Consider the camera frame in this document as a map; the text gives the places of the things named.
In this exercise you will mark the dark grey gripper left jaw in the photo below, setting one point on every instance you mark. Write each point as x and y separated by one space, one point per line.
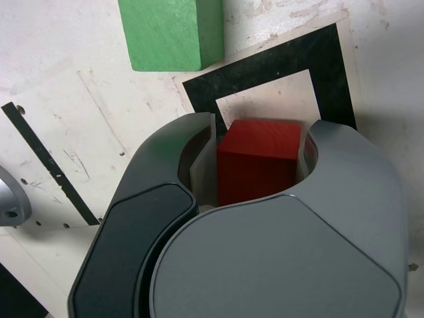
132 232

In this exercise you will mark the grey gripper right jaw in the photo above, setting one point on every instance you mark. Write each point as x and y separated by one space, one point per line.
281 258

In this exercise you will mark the red cube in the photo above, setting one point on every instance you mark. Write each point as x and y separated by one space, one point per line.
258 165

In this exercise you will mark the green cube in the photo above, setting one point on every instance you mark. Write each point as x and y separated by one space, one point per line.
165 33

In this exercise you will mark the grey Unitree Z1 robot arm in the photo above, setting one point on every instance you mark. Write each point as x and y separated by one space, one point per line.
13 205

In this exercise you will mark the black tape square outline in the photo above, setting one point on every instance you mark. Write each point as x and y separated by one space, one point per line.
265 66

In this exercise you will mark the black tape strip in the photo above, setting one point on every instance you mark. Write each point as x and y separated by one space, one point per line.
49 162

